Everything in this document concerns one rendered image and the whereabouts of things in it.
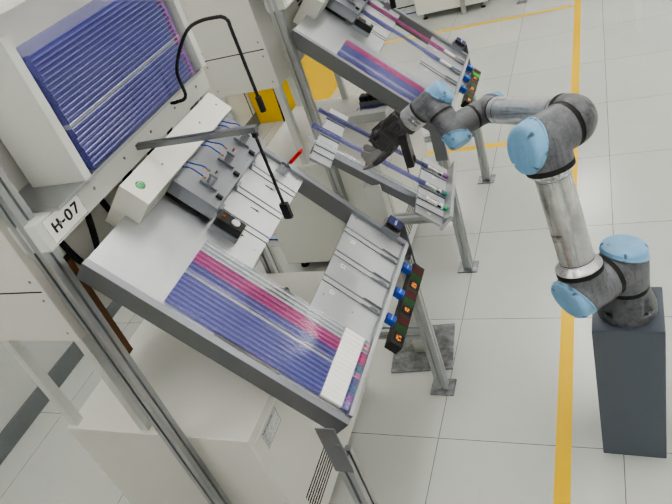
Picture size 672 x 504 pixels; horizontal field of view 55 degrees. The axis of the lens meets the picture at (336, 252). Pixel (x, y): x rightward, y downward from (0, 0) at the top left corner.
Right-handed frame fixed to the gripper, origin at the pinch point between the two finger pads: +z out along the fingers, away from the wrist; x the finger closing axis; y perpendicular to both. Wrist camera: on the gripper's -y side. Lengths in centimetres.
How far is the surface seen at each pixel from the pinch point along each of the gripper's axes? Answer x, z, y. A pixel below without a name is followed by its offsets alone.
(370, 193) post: -7.9, 11.4, -10.0
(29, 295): 74, 47, 55
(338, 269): 37.5, 10.5, -5.4
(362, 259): 28.9, 8.7, -11.3
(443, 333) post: -18, 46, -81
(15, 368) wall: 7, 196, 42
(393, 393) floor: 12, 62, -72
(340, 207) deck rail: 12.7, 10.1, 0.0
